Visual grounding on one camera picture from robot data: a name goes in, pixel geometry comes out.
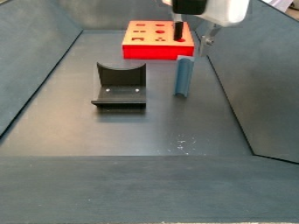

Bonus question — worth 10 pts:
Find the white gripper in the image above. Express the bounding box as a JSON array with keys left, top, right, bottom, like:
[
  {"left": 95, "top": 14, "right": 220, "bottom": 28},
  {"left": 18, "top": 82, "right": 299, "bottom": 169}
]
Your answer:
[{"left": 162, "top": 0, "right": 250, "bottom": 57}]

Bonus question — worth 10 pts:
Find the black curved fixture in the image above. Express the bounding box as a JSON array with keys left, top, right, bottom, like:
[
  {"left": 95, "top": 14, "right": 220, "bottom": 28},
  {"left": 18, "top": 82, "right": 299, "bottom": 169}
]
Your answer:
[{"left": 91, "top": 64, "right": 146, "bottom": 108}]

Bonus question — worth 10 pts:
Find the red shape sorter block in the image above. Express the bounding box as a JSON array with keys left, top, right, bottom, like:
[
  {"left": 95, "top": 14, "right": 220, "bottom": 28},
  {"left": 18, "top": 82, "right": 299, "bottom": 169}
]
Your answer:
[{"left": 122, "top": 20, "right": 196, "bottom": 60}]

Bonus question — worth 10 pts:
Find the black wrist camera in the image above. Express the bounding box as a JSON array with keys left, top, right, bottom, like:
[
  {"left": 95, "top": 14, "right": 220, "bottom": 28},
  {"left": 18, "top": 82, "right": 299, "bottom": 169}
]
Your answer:
[{"left": 173, "top": 0, "right": 209, "bottom": 15}]

